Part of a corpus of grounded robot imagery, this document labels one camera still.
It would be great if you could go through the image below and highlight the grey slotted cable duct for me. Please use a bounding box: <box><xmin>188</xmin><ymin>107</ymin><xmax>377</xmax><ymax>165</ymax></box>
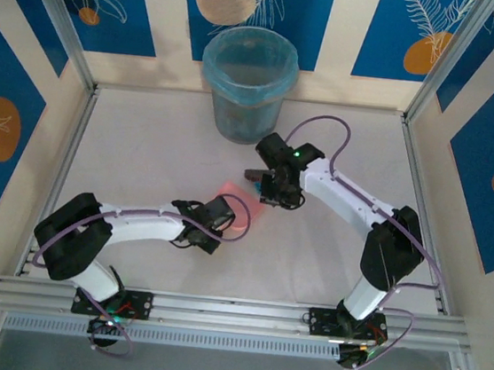
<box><xmin>0</xmin><ymin>303</ymin><xmax>344</xmax><ymax>367</ymax></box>

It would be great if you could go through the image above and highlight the aluminium mounting rail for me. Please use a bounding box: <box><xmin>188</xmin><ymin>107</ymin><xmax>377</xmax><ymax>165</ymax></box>
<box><xmin>0</xmin><ymin>264</ymin><xmax>474</xmax><ymax>364</ymax></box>

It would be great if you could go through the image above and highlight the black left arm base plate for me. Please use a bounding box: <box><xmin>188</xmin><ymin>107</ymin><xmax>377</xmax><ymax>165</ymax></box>
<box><xmin>70</xmin><ymin>283</ymin><xmax>155</xmax><ymax>322</ymax></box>

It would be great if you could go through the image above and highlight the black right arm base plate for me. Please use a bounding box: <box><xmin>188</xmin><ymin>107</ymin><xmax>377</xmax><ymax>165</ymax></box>
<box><xmin>306</xmin><ymin>306</ymin><xmax>391</xmax><ymax>345</ymax></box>

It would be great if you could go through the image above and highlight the aluminium table side rail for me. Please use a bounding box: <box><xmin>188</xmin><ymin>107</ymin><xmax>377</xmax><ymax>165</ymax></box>
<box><xmin>15</xmin><ymin>80</ymin><xmax>102</xmax><ymax>284</ymax></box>
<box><xmin>379</xmin><ymin>115</ymin><xmax>473</xmax><ymax>316</ymax></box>

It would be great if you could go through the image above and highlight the pink dustpan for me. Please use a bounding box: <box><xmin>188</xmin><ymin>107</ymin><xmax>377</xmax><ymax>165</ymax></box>
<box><xmin>213</xmin><ymin>178</ymin><xmax>271</xmax><ymax>236</ymax></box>

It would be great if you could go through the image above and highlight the aluminium frame post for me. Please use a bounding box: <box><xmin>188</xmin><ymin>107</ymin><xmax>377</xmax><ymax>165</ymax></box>
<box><xmin>404</xmin><ymin>0</ymin><xmax>494</xmax><ymax>133</ymax></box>
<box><xmin>6</xmin><ymin>0</ymin><xmax>107</xmax><ymax>94</ymax></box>

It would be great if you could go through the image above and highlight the black hand brush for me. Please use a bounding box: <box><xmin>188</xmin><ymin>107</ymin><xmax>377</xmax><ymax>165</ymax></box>
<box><xmin>241</xmin><ymin>165</ymin><xmax>273</xmax><ymax>185</ymax></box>

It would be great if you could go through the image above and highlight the bin with blue liner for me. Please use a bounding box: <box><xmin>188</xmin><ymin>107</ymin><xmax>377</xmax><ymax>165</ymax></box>
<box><xmin>192</xmin><ymin>21</ymin><xmax>303</xmax><ymax>150</ymax></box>

